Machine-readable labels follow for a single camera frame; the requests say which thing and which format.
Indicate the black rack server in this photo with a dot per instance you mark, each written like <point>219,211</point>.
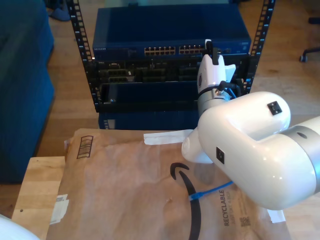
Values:
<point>140,72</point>

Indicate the black empty rack tray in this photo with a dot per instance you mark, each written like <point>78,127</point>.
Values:
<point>140,95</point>

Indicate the dark blue base box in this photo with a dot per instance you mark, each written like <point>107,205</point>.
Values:
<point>140,120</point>

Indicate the black office chair base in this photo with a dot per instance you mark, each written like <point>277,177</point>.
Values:
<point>310,51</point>

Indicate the brown paper mailer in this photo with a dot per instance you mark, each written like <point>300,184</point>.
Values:
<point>112,187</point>

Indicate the grey slipper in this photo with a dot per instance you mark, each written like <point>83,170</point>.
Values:
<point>60,15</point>

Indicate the blue sofa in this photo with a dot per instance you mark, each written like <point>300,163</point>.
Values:
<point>22,100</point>

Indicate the blue network switch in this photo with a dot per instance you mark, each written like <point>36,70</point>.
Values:
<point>150,30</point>

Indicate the black server rack frame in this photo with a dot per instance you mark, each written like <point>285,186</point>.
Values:
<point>80,37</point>

